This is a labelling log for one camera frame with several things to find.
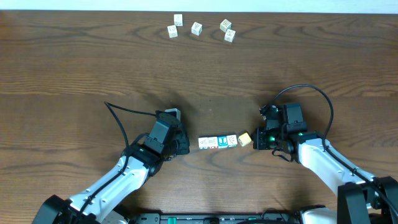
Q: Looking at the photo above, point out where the wooden block soccer ball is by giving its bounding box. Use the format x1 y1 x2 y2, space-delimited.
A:
238 133 252 147

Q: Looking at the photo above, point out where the wooden block green side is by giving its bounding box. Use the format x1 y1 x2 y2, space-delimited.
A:
191 22 203 35

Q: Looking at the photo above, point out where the wooden block back right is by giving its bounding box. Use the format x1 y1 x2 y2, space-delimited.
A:
220 19 232 32

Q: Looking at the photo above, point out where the wooden block back left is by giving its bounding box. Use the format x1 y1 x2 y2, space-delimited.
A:
174 14 183 27

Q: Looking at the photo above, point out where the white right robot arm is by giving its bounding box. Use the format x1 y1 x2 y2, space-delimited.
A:
252 104 397 223

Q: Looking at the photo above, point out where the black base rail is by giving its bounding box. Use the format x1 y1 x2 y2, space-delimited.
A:
129 210 302 224

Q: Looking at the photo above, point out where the wooden block blue top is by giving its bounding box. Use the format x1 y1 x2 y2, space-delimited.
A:
218 136 228 149

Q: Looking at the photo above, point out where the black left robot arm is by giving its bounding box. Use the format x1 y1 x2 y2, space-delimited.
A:
33 108 190 223

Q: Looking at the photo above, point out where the wooden block far left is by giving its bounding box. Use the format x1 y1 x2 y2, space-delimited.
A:
167 25 178 38

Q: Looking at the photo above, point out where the wooden block ladybug yellow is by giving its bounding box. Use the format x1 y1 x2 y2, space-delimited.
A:
208 136 218 149

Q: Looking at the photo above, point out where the wooden block blue side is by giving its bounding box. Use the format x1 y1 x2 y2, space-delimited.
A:
224 29 236 43

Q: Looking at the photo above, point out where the wooden block letter G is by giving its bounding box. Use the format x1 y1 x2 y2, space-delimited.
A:
198 137 209 150

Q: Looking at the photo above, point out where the wooden block letter A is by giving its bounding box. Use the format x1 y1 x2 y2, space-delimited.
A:
226 134 238 147

